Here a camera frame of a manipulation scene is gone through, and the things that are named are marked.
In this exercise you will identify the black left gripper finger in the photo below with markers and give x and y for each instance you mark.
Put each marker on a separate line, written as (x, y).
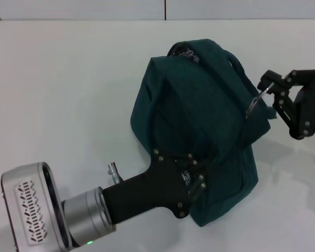
(181, 158)
(197, 189)

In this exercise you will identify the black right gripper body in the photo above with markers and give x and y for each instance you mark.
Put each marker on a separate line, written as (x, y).
(312, 99)

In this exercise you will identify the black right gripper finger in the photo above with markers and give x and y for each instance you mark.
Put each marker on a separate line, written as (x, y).
(286, 110)
(283, 78)

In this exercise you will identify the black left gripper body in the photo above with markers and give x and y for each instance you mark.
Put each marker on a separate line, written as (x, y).
(147, 191)

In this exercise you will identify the dark teal insulated lunch bag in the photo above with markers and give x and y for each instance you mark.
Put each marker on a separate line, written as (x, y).
(199, 110)

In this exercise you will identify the silver connector stub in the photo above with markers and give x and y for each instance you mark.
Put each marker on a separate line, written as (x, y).
(115, 173)

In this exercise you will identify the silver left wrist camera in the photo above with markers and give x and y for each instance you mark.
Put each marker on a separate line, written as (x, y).
(34, 204)

